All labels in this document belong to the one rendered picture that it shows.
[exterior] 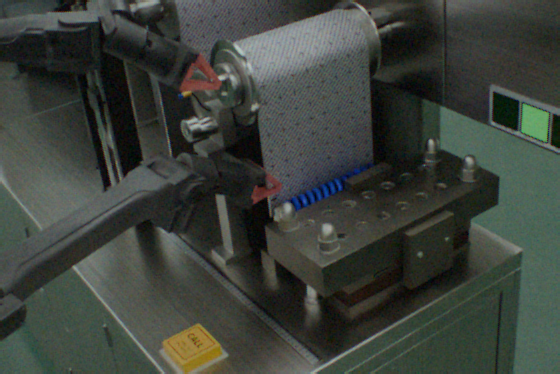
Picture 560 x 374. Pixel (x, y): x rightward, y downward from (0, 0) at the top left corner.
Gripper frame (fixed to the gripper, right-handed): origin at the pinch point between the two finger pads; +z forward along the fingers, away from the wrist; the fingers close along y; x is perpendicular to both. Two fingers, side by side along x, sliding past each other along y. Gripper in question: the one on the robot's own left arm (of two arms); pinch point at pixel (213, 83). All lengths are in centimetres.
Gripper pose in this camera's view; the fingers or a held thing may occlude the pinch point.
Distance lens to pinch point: 128.7
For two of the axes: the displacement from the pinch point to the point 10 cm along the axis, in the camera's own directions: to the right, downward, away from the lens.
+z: 7.4, 3.2, 5.9
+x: 4.4, -8.9, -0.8
